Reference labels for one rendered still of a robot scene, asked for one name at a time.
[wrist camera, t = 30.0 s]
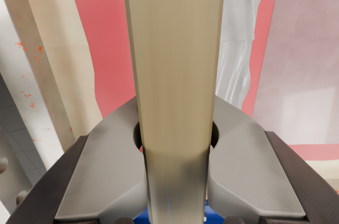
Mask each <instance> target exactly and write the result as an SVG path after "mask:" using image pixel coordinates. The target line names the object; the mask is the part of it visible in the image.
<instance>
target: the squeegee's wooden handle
mask: <svg viewBox="0 0 339 224"><path fill-rule="evenodd" d="M223 1H224V0H125V4H126V12H127V21H128V29H129V38H130V47H131V55H132V64H133V72H134V81H135V89H136V98H137V107H138V116H139V124H140V133H141V141H142V150H143V155H144V162H145V170H146V177H147V191H148V201H149V210H150V218H151V224H203V223H204V212H205V200H206V189H207V177H208V165H209V154H210V145H211V134H212V123H213V112H214V101H215V90H216V79H217V67H218V56H219V45H220V34H221V23H222V12H223Z"/></svg>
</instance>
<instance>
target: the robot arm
mask: <svg viewBox="0 0 339 224"><path fill-rule="evenodd" d="M141 146H142V141H141V133H140V124H139V116H138V107H137V98H136V96H135V97H133V98H132V99H130V100H129V101H127V102H126V103H124V104H123V105H121V106H120V107H119V108H117V109H116V110H114V111H113V112H111V113H110V114H109V115H107V116H106V117H105V118H104V119H102V120H101V121H100V122H99V123H98V124H97V125H96V126H95V127H94V128H93V129H92V130H91V131H90V132H89V133H88V135H84V136H80V137H79V138H78V139H77V140H76V141H75V142H74V143H73V144H72V145H71V146H70V147H69V148H68V149H67V151H66V152H65V153H64V154H63V155H62V156H61V157H60V158H59V159H58V160H57V161H56V162H55V163H54V164H53V165H52V167H51V168H50V169H49V170H48V171H47V172H46V173H45V174H44V175H43V176H42V177H41V178H40V179H39V180H38V181H37V183H36V184H35V185H34V186H33V187H32V188H31V189H30V190H29V192H28V193H27V194H26V195H25V196H24V198H23V199H22V200H21V202H20V203H19V204H18V206H17V207H16V208H15V210H14V211H13V213H12V214H11V216H10V217H9V218H8V220H7V222H6V223H5V224H134V222H133V220H134V219H135V218H136V217H137V216H138V215H140V214H141V213H142V212H143V211H144V210H145V209H146V207H147V205H148V191H147V177H146V170H145V162H144V155H143V153H142V152H141V151H140V150H139V149H140V147H141ZM211 146H212V147H213V150H212V151H211V152H210V154H209V165H208V177H207V201H208V205H209V207H210V208H211V209H212V210H213V211H214V212H216V213H217V214H218V215H220V216H221V217H222V218H224V222H223V224H339V194H338V193H337V192H336V190H335V189H334V188H333V187H332V186H331V185H330V184H329V183H328V182H327V181H326V180H325V179H324V178H323V177H322V176H321V175H320V174H318V173H317V172H316V171H315V170H314V169H313V168H312V167H311V166H310V165H309V164H308V163H306V162H305V161H304V160H303V159H302V158H301V157H300V156H299V155H298V154H297V153H296V152H294V151H293V150H292V149H291V148H290V147H289V146H288V145H287V144H286V143H285V142H284V141H283V140H282V139H281V138H280V137H279V136H278V135H277V134H276V133H275V132H274V131H265V130H264V129H263V128H262V127H261V126H260V125H259V124H258V123H257V122H256V121H255V120H253V119H252V118H251V117H250V116H249V115H247V114H246V113H244V112H243V111H241V110H240V109H238V108H237V107H235V106H233V105H232V104H230V103H228V102H227V101H225V100H223V99H222V98H220V97H218V96H216V95H215V101H214V112H213V123H212V134H211Z"/></svg>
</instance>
